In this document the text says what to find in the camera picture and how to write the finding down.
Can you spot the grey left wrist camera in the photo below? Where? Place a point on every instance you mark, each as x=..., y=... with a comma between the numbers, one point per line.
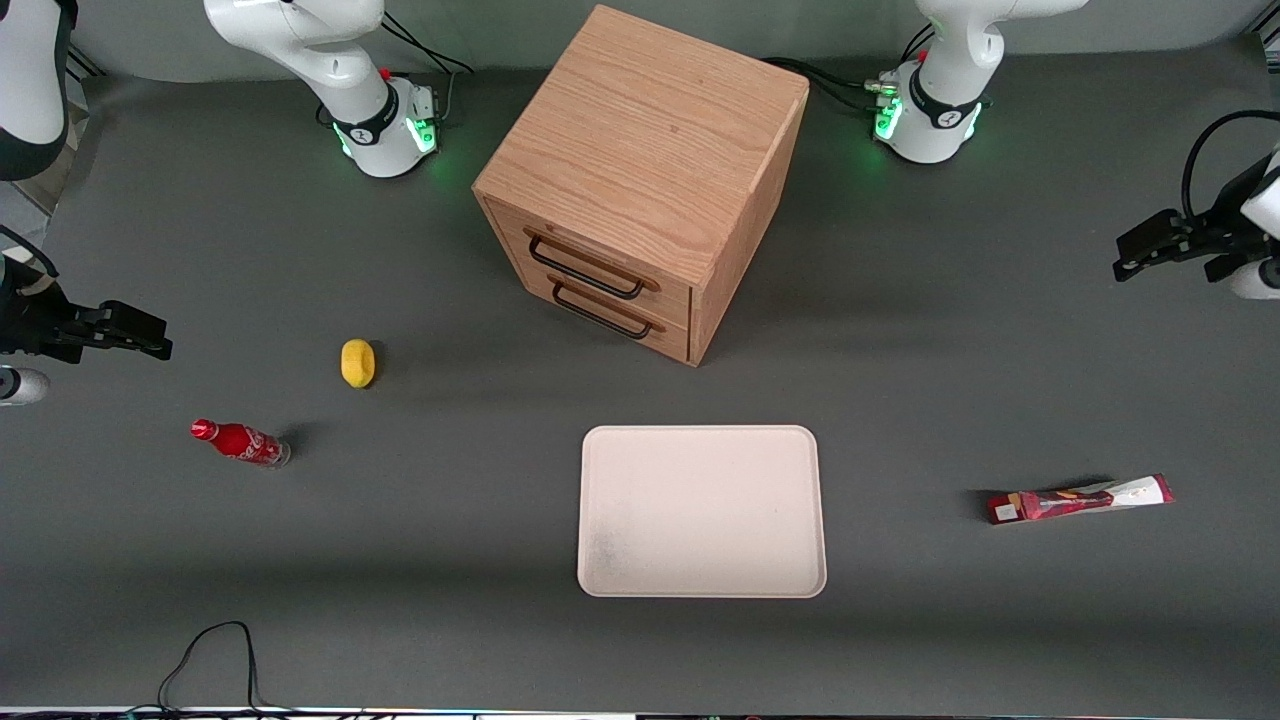
x=1255, y=280

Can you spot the white rectangular plastic tray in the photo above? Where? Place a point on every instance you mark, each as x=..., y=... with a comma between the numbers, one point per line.
x=700, y=510

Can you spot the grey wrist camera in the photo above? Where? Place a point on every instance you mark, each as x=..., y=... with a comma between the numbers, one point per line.
x=1255, y=280
x=20, y=386

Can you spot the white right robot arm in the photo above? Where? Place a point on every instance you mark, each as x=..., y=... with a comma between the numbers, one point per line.
x=300, y=40

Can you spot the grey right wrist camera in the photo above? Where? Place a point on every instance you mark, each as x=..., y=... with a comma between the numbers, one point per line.
x=20, y=386

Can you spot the red cola bottle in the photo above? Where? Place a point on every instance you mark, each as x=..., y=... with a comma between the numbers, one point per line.
x=240, y=442

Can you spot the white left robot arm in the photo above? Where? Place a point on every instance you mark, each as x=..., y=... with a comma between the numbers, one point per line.
x=940, y=100

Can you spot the yellow toy lemon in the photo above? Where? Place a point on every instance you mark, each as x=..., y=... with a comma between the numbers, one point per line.
x=357, y=363

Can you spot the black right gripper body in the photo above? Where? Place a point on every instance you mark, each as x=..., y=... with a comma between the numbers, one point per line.
x=32, y=322

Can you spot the wooden two-drawer cabinet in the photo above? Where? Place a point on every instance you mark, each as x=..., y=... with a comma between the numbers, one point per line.
x=640, y=150

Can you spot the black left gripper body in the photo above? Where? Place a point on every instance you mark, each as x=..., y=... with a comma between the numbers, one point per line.
x=1222, y=233

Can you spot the red cookie box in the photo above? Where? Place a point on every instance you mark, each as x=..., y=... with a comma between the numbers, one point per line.
x=1075, y=500

